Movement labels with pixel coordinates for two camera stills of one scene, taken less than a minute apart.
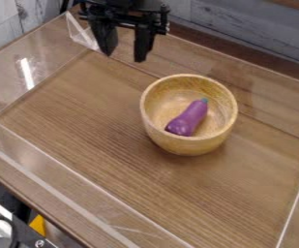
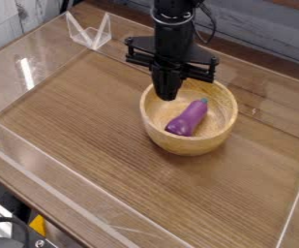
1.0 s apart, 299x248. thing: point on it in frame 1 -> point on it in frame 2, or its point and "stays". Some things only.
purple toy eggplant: x=188 y=122 stays
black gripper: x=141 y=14 -> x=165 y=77
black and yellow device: x=32 y=232 stays
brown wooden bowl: x=171 y=95 stays
